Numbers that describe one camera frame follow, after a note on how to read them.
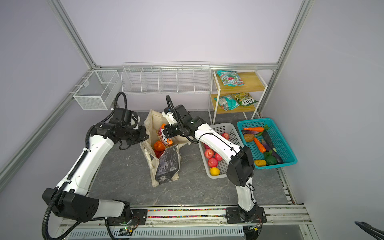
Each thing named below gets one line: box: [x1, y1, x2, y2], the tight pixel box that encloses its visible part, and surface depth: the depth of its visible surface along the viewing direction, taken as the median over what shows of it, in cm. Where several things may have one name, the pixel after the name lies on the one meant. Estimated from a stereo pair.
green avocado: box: [264, 155, 277, 166], surface depth 88 cm
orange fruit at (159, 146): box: [154, 140, 166, 152], surface depth 90 cm
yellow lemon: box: [209, 166, 220, 177], surface depth 86 cm
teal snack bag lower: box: [214, 94, 240, 111], surface depth 101 cm
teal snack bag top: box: [216, 70, 245, 87], surface depth 90 cm
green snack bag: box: [230, 92, 259, 107], surface depth 104 cm
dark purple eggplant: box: [261, 138, 284, 164], surface depth 94 cm
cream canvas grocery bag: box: [139, 109, 192, 188], surface depth 84 cm
